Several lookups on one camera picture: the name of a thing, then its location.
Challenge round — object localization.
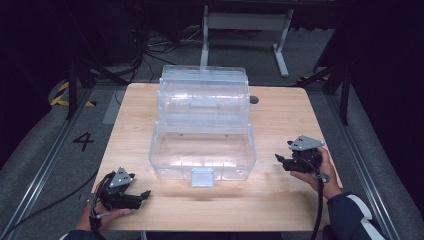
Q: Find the tangle of black floor cables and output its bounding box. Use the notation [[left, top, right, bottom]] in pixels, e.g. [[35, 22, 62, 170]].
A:
[[128, 19, 212, 86]]

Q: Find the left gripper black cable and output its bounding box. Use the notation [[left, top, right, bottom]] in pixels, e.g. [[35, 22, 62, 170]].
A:
[[88, 173, 116, 240]]

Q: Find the black metal stand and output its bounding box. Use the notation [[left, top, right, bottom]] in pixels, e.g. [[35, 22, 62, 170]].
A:
[[295, 59, 352, 127], [63, 57, 130, 121]]

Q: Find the person's left hand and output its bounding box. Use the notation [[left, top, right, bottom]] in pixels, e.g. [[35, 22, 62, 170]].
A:
[[73, 199, 133, 233]]

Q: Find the metal floor rail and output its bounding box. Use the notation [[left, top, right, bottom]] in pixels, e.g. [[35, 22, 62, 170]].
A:
[[0, 85, 98, 240], [323, 93, 416, 240]]

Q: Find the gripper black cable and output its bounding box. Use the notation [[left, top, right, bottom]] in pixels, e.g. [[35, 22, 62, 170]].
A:
[[309, 156, 331, 240], [88, 173, 116, 240]]

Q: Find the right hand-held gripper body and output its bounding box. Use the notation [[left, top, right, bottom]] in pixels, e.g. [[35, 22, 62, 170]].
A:
[[283, 134, 326, 175]]

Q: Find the yellow black floor tape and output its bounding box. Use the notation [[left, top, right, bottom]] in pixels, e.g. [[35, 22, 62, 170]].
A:
[[49, 81, 98, 108]]

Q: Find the white metal desk frame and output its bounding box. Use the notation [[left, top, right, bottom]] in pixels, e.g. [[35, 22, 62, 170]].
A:
[[198, 4, 295, 79]]

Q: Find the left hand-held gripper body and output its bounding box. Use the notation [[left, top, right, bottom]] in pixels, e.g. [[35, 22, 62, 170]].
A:
[[95, 166, 143, 211]]

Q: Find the clear plastic storage box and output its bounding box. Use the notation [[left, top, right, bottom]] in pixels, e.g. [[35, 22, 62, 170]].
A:
[[147, 64, 258, 188]]

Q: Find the person's right hand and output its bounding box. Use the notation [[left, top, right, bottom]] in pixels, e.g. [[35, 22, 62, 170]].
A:
[[289, 146, 344, 201]]

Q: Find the long black floor cable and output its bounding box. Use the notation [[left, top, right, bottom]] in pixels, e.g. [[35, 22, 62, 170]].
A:
[[0, 169, 99, 240]]

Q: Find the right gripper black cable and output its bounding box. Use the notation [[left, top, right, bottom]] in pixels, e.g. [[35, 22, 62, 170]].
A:
[[309, 156, 331, 240]]

